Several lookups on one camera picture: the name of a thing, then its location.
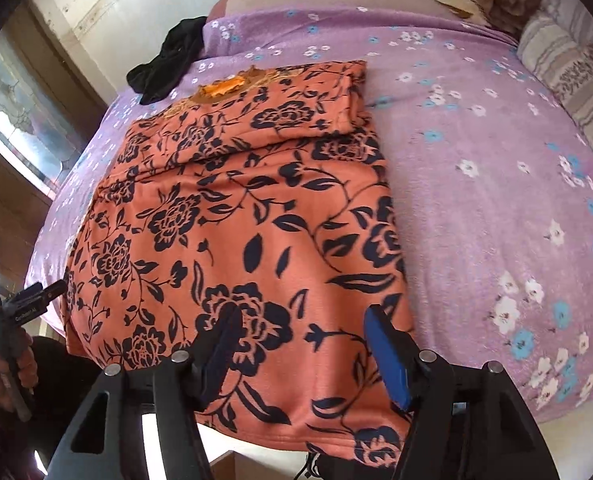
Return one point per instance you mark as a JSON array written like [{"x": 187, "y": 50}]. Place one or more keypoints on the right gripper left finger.
[{"x": 105, "y": 439}]

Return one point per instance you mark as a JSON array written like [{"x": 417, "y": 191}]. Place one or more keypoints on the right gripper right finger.
[{"x": 466, "y": 423}]

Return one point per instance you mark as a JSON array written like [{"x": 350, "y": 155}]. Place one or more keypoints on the orange floral dress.
[{"x": 266, "y": 193}]

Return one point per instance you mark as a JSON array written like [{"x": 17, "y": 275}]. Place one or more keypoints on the left hand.
[{"x": 27, "y": 375}]

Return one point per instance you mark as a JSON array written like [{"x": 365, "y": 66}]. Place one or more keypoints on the purple floral bedsheet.
[{"x": 491, "y": 183}]

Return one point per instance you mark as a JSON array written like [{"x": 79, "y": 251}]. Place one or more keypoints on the brown wooden door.
[{"x": 48, "y": 114}]

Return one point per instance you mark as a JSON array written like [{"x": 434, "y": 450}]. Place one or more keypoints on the black garment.
[{"x": 154, "y": 80}]

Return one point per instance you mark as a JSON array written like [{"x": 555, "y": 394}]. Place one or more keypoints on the striped cushion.
[{"x": 556, "y": 46}]

